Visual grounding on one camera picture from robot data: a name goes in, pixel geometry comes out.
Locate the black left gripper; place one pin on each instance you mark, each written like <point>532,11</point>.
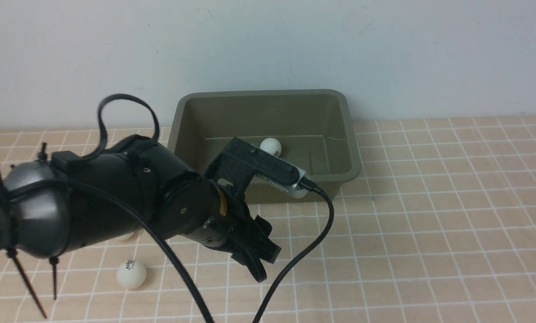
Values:
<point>223,223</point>

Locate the plain white ball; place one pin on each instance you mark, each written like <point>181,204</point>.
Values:
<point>299,194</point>

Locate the white ball with logo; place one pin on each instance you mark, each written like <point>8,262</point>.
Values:
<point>271,146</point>

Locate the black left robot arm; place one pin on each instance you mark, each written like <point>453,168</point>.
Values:
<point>48,218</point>

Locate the olive green plastic bin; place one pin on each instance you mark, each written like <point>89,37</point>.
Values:
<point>314,127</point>

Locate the peach checkered tablecloth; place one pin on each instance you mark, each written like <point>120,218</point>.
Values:
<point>440,227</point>

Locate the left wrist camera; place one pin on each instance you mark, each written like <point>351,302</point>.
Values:
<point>239,162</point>

